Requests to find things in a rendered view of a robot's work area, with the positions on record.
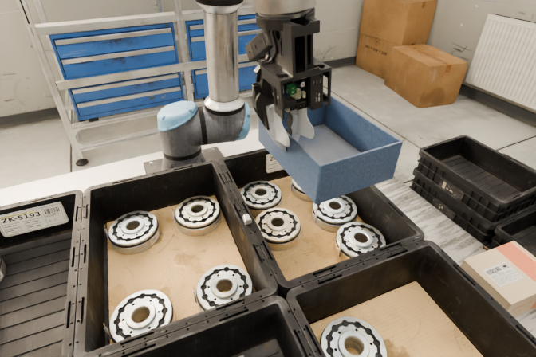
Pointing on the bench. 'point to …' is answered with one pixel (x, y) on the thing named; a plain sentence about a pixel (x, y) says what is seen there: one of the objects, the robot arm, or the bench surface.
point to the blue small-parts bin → (336, 152)
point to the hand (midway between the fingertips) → (285, 140)
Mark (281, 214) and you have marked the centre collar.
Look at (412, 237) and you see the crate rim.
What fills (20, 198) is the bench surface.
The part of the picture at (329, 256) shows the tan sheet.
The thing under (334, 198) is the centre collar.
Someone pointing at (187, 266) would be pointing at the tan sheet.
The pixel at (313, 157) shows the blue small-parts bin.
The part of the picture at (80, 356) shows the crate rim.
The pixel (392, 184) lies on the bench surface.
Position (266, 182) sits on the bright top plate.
